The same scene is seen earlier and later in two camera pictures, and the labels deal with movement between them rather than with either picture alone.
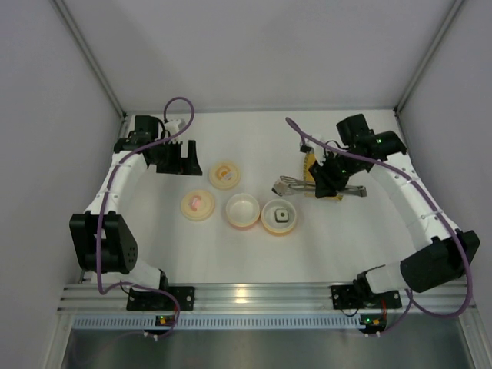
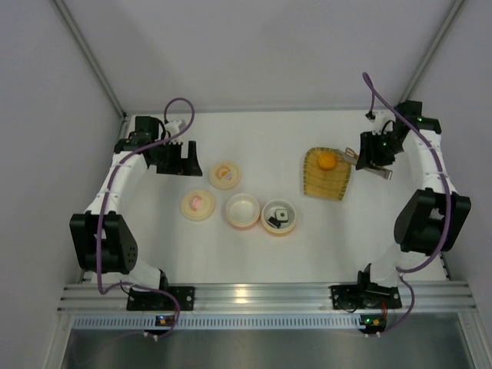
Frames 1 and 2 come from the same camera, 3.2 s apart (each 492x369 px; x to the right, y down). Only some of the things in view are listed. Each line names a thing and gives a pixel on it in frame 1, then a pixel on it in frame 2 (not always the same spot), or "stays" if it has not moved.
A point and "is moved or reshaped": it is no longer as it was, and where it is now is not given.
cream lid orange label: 224,175 stays
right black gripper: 330,175 to 366,152
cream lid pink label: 197,205 stays
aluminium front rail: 247,300 stays
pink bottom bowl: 242,211 stays
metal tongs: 286,185 is moved or reshaped
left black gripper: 164,156 stays
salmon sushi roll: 279,187 to 274,221
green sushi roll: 281,215 stays
